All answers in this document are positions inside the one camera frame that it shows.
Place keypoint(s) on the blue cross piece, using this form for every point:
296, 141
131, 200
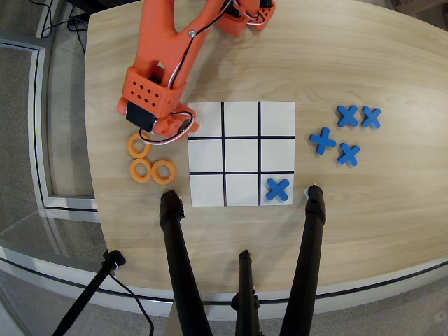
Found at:
347, 116
278, 189
323, 140
371, 118
348, 154

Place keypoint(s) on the white framed glass panel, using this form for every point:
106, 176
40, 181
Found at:
38, 140

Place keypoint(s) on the white tic-tac-toe grid sheet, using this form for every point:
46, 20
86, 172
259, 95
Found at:
241, 154

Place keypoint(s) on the short black tripod leg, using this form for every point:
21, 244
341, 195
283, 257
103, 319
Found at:
246, 290

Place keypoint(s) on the thin black stand pole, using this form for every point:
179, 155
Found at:
91, 287

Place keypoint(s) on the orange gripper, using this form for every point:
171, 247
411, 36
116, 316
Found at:
184, 124

